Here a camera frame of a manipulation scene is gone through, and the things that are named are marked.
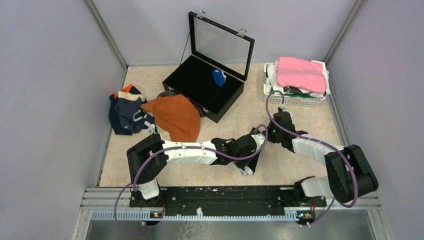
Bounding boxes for navy underwear orange waistband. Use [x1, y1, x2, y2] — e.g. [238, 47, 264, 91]
[108, 83, 140, 136]

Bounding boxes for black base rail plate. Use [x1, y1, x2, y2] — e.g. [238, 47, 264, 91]
[129, 185, 327, 217]

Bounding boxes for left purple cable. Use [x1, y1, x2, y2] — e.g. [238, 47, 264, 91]
[113, 124, 269, 236]

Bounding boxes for dark blue underwear cream waistband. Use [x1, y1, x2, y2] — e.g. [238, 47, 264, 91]
[115, 91, 157, 134]

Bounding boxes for pink folded cloth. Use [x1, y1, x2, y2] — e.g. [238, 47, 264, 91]
[275, 56, 328, 95]

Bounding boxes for orange underwear cream waistband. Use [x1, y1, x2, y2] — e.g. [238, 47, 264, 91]
[141, 94, 201, 142]

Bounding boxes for black display case glass lid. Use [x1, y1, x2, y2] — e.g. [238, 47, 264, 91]
[162, 11, 255, 123]

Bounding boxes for white plastic basket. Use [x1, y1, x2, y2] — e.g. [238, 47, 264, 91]
[262, 60, 331, 107]

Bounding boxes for purple cable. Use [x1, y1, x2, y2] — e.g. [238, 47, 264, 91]
[265, 90, 359, 228]
[113, 124, 269, 236]

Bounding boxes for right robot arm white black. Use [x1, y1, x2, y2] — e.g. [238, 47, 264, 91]
[267, 107, 379, 206]

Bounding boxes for olive grey underwear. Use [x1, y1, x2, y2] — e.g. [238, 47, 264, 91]
[157, 90, 177, 98]

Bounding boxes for royal blue underwear white trim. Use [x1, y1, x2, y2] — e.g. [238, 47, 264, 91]
[212, 68, 227, 87]

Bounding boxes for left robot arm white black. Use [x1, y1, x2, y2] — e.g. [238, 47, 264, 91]
[126, 128, 268, 207]

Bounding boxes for white cloths in basket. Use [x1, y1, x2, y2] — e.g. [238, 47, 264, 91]
[265, 57, 331, 99]

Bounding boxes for black underwear white trim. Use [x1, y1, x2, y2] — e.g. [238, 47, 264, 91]
[231, 151, 260, 176]

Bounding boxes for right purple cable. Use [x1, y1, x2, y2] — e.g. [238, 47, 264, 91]
[265, 90, 359, 228]

